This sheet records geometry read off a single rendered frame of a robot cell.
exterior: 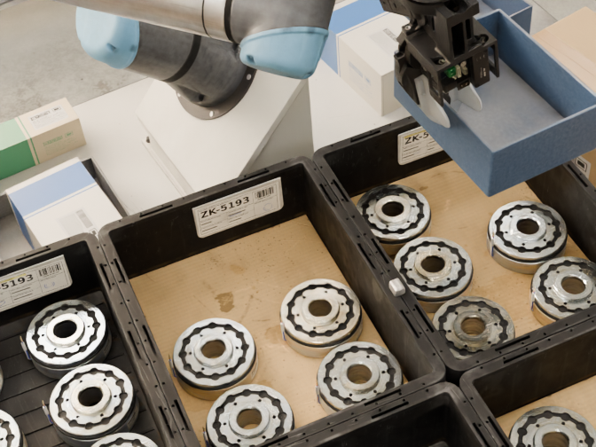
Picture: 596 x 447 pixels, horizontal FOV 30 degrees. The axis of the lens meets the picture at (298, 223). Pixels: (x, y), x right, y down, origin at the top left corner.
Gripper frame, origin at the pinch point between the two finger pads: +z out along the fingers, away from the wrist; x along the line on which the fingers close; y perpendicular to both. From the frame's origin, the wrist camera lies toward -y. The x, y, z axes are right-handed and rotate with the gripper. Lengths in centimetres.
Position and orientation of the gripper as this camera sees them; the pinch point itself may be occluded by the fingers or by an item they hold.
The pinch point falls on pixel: (441, 109)
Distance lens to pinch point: 126.4
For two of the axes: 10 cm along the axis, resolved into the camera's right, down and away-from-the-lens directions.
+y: 4.5, 6.4, -6.2
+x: 8.7, -4.7, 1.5
